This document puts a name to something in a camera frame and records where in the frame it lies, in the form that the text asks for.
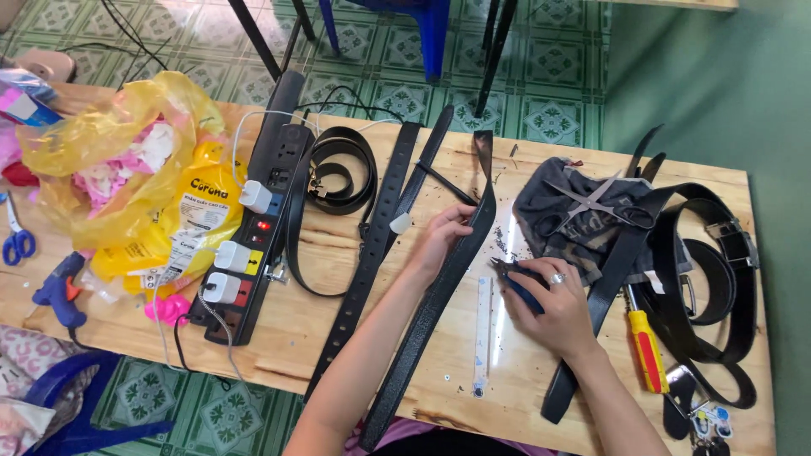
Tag grey printed cloth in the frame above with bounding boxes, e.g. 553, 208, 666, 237
511, 156, 693, 287

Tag black power cable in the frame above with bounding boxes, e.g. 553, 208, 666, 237
295, 85, 406, 125

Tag black belt with metal buckle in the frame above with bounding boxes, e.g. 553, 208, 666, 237
632, 182, 762, 410

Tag person's left hand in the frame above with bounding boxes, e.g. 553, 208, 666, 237
409, 203, 478, 280

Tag coiled black belt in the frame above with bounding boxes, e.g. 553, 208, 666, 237
284, 126, 380, 299

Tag blue pink packet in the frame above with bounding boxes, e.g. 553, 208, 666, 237
0, 68, 65, 128

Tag blue plastic chair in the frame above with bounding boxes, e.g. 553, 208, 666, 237
317, 0, 452, 82
24, 351, 176, 456

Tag black floor cables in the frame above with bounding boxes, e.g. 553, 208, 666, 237
56, 0, 199, 86

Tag person's pink clothing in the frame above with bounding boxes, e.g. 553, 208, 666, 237
344, 417, 560, 456

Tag white charger plug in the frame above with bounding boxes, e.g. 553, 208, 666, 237
201, 271, 242, 305
213, 240, 252, 274
239, 180, 274, 215

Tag pink plastic toy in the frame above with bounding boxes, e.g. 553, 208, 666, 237
144, 293, 192, 328

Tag yellow red screwdriver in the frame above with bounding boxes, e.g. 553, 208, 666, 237
623, 284, 671, 395

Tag black-handled steel scissors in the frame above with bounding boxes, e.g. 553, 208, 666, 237
537, 169, 657, 239

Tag black perforated belt strap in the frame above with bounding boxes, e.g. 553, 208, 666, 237
303, 120, 422, 401

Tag blue hot glue gun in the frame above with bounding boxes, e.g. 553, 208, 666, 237
32, 251, 88, 331

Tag black textured leather belt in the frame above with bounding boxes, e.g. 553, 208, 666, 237
358, 130, 498, 452

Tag yellow plastic bag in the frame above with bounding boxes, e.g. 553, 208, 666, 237
16, 70, 227, 252

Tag patterned pink cloth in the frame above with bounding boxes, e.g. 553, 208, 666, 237
0, 325, 100, 456

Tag glossy black belt strap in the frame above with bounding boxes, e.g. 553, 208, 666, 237
540, 184, 682, 426

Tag black power strip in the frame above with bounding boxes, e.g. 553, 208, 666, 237
189, 69, 316, 347

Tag blue-handled scissors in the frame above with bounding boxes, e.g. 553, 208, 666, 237
1, 190, 38, 267

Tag clear plastic ruler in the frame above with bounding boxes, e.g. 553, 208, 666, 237
471, 275, 494, 400

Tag yellow tissue packet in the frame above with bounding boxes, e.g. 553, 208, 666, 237
90, 141, 248, 296

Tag black strap with white tip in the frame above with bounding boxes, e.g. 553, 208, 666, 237
379, 104, 456, 255

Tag blue-handled punch pliers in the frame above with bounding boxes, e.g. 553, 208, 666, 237
490, 256, 546, 315

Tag beige tape roll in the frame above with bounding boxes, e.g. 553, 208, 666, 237
11, 49, 78, 84

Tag black pen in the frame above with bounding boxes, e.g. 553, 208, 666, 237
415, 161, 480, 207

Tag person's right hand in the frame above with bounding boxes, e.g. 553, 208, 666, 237
500, 256, 601, 363

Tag black metal table leg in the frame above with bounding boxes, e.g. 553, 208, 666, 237
226, 0, 316, 81
474, 0, 519, 119

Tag black key fob with keychain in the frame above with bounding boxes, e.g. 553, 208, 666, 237
661, 364, 734, 456

